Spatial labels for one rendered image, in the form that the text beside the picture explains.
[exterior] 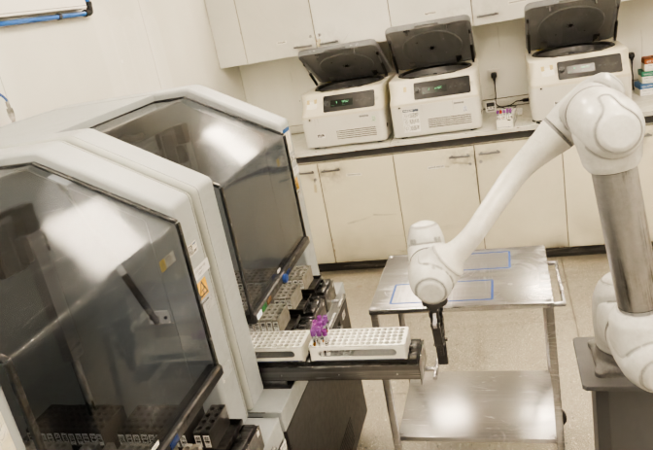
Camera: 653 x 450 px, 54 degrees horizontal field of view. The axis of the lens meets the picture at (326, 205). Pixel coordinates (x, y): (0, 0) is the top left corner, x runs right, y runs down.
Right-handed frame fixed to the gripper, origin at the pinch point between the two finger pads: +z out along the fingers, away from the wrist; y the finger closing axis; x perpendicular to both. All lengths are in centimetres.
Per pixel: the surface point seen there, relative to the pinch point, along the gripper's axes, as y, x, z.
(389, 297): -32.5, -20.6, -1.9
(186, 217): 27, -55, -59
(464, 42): -267, 2, -60
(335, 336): -0.7, -31.8, -6.2
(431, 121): -231, -21, -19
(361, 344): 3.0, -22.9, -5.5
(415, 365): 6.7, -7.2, -0.2
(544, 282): -38.0, 31.5, -1.8
